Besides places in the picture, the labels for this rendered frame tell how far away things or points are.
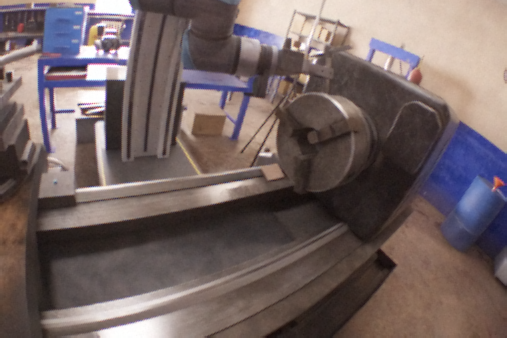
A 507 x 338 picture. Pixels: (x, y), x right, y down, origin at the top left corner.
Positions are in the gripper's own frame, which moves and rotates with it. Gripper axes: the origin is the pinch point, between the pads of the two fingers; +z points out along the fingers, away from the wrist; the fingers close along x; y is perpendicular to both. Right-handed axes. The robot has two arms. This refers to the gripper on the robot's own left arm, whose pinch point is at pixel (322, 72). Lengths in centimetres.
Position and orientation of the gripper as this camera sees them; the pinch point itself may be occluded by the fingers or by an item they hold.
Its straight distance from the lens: 61.6
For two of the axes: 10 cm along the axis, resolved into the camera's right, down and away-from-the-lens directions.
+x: -2.1, -2.4, 9.5
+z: 9.7, 0.9, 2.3
